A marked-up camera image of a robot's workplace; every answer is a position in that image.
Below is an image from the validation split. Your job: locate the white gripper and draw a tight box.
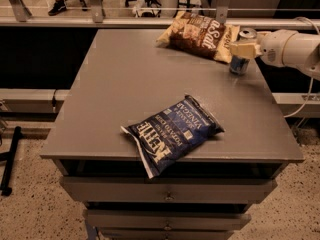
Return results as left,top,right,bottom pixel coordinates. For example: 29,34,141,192
230,29,297,67

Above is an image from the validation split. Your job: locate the silver redbull can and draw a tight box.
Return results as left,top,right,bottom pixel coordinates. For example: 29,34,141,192
229,28,257,76

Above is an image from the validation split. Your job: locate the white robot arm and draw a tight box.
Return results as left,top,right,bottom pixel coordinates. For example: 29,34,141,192
230,29,320,81

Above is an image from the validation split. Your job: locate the brown chip bag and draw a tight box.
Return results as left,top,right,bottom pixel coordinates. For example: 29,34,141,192
156,12,240,63

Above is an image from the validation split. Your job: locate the blue Kettle chip bag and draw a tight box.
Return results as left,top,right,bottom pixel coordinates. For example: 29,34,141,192
121,95,224,179

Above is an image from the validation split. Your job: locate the person leg white shoe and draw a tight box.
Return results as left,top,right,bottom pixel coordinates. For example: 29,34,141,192
130,0,148,17

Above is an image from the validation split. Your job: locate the grey drawer cabinet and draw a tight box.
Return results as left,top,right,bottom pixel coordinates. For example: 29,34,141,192
41,29,303,240

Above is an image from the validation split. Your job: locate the person leg black shoe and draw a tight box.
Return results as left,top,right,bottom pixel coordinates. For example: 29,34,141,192
48,0,67,16

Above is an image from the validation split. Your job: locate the top grey drawer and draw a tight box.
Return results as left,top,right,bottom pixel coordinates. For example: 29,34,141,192
61,177,277,204

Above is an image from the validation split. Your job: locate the grey drawer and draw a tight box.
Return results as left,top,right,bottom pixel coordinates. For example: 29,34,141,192
61,177,277,204
101,229,233,240
84,210,251,231

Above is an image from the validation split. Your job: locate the middle grey drawer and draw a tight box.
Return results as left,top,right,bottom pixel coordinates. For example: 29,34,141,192
84,210,251,231

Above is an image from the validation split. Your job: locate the bottom grey drawer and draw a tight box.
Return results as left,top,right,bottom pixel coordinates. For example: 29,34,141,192
101,229,233,240

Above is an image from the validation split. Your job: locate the black metal stand leg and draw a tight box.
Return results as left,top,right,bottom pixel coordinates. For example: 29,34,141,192
0,126,22,196

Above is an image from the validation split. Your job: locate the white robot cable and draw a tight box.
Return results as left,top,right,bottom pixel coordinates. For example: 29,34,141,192
283,16,320,119

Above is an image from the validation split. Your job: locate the metal railing frame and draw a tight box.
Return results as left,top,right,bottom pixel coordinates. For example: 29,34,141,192
0,0,320,30

